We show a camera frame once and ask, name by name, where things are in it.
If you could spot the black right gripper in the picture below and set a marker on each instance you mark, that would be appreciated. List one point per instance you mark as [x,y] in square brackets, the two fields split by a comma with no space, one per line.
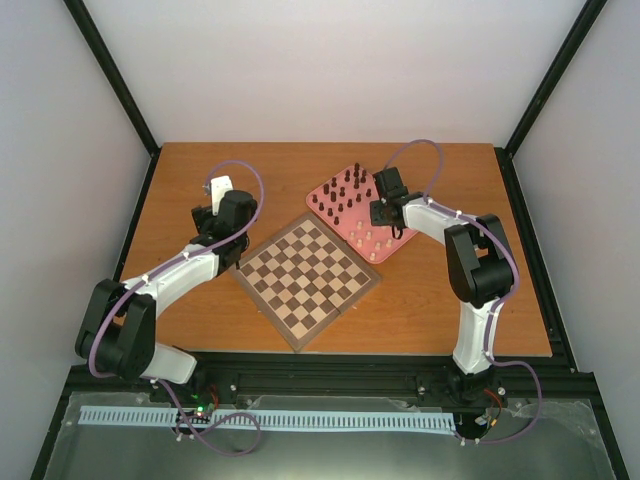
[374,217]

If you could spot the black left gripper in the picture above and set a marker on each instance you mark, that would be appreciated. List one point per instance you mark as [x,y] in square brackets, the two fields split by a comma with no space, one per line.
[203,220]

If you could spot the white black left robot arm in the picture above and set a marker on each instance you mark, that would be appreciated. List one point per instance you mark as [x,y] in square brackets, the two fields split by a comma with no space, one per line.
[118,332]

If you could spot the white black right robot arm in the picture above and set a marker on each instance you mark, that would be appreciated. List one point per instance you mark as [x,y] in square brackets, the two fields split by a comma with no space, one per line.
[481,267]

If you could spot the pink plastic tray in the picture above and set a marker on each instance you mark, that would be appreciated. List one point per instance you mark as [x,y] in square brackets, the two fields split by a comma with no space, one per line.
[349,198]

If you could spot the wooden chessboard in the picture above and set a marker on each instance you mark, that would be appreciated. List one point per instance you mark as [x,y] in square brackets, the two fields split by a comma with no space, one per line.
[304,278]

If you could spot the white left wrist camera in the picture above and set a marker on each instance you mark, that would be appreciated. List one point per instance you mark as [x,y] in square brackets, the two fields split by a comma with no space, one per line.
[217,187]

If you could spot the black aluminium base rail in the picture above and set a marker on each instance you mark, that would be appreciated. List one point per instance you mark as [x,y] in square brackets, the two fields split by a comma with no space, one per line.
[425,381]

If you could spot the light blue cable duct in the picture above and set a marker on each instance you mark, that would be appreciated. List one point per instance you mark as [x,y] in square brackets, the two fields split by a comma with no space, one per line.
[271,420]

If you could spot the black frame post left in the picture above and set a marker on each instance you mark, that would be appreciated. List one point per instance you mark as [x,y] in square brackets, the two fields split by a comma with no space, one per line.
[105,60]

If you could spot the black frame post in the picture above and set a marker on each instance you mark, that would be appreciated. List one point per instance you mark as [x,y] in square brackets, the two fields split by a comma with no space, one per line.
[105,60]
[571,44]

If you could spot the black frame post right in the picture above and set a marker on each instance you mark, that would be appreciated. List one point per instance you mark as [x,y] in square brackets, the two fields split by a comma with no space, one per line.
[571,44]

